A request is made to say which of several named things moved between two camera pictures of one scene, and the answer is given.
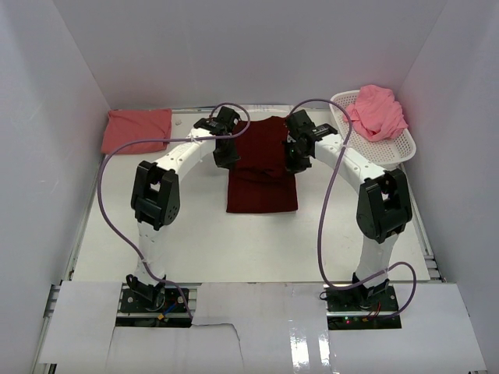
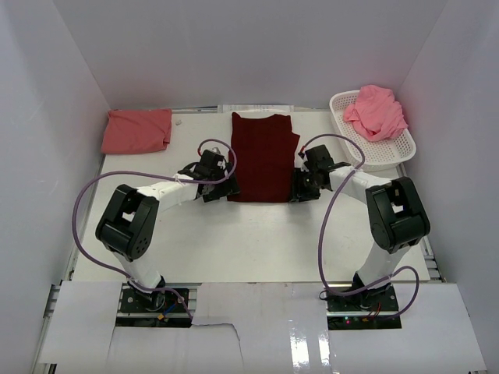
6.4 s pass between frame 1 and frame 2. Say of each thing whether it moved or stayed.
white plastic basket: stayed
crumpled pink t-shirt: stayed
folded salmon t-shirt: stayed
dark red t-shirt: moved
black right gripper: moved
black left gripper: moved
